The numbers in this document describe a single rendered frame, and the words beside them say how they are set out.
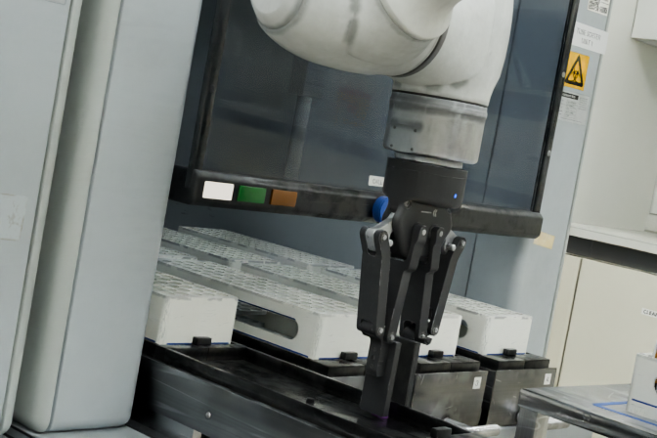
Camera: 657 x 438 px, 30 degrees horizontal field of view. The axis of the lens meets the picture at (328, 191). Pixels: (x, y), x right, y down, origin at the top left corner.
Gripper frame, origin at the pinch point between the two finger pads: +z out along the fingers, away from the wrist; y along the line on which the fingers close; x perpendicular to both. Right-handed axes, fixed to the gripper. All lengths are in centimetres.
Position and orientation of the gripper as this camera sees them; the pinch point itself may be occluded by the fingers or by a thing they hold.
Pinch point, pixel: (389, 375)
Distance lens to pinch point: 115.8
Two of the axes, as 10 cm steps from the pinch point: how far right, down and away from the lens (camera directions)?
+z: -1.7, 9.8, 0.5
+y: -6.8, -0.8, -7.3
